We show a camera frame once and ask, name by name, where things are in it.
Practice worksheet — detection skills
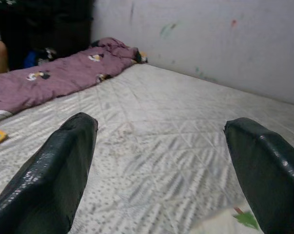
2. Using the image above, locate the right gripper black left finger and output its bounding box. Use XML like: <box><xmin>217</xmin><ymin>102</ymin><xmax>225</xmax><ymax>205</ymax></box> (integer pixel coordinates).
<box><xmin>0</xmin><ymin>112</ymin><xmax>99</xmax><ymax>234</ymax></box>

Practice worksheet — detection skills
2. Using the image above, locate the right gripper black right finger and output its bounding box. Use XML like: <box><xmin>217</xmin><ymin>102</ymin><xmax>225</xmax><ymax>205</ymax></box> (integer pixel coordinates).
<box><xmin>223</xmin><ymin>117</ymin><xmax>294</xmax><ymax>234</ymax></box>

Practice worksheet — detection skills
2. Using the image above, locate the white pillow green tree print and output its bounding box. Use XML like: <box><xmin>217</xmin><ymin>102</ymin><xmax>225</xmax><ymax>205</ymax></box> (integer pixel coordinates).
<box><xmin>190</xmin><ymin>206</ymin><xmax>262</xmax><ymax>234</ymax></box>

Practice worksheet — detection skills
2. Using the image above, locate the purple cartoon print blanket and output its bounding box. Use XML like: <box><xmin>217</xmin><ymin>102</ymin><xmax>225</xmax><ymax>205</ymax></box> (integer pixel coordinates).
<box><xmin>0</xmin><ymin>37</ymin><xmax>149</xmax><ymax>124</ymax></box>

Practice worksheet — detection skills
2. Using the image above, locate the grey quilted mattress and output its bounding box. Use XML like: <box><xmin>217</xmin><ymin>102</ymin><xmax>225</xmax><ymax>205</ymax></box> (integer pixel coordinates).
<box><xmin>0</xmin><ymin>62</ymin><xmax>294</xmax><ymax>234</ymax></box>

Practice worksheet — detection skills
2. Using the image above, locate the blue cloth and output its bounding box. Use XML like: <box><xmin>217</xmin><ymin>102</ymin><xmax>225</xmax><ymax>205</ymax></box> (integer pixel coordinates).
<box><xmin>23</xmin><ymin>50</ymin><xmax>40</xmax><ymax>69</ymax></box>

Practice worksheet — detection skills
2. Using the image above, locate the black bag white lettering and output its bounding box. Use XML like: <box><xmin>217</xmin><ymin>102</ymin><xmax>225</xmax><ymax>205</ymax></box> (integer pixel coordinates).
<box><xmin>27</xmin><ymin>46</ymin><xmax>62</xmax><ymax>68</ymax></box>

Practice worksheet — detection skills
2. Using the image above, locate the dark cabinet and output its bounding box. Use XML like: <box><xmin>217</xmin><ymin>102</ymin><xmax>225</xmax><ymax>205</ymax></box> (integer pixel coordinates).
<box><xmin>0</xmin><ymin>0</ymin><xmax>94</xmax><ymax>71</ymax></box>

